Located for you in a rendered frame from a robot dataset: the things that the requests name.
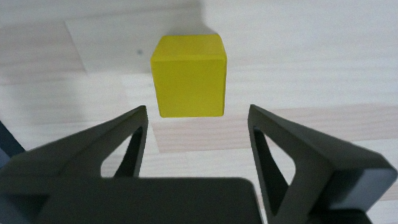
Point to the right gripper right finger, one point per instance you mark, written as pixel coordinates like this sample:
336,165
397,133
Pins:
332,175

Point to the yellow cube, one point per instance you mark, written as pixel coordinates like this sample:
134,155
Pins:
189,75

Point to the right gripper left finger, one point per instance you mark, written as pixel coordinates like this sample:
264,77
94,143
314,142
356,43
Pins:
81,154

